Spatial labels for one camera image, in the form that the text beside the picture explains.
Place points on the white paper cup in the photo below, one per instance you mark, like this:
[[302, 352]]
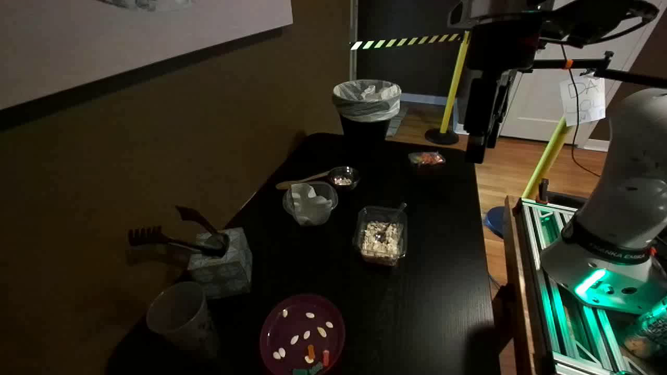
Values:
[[180, 312]]

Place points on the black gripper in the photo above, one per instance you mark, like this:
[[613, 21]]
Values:
[[503, 40]]

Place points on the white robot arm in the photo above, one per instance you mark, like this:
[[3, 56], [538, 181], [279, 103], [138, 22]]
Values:
[[605, 252]]

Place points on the black trash bin white liner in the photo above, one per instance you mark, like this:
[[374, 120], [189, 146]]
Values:
[[365, 108]]

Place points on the wooden spoon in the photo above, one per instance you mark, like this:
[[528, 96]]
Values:
[[302, 180]]

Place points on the white wall board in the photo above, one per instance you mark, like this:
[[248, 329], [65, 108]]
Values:
[[48, 45]]

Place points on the small steel bowl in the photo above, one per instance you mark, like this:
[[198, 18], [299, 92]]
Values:
[[344, 178]]

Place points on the clear round container with tissue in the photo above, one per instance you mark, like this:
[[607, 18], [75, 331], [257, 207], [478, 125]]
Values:
[[310, 203]]

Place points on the black camera arm stand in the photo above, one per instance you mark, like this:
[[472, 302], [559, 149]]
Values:
[[598, 67]]

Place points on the yellow stanchion post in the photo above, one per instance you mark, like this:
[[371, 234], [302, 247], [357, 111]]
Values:
[[444, 133]]

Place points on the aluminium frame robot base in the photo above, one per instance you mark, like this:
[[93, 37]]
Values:
[[605, 326]]

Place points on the striped barrier tape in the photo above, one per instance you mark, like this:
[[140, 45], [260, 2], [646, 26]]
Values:
[[405, 42]]

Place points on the purple plate with candies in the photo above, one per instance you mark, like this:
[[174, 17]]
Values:
[[302, 333]]

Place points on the small clear container far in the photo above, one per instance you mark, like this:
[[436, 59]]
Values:
[[425, 159]]

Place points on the clear rectangular lunchbox with seeds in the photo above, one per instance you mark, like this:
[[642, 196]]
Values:
[[380, 236]]

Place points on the hanging white paper sheet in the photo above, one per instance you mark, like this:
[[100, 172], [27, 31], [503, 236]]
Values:
[[583, 100]]

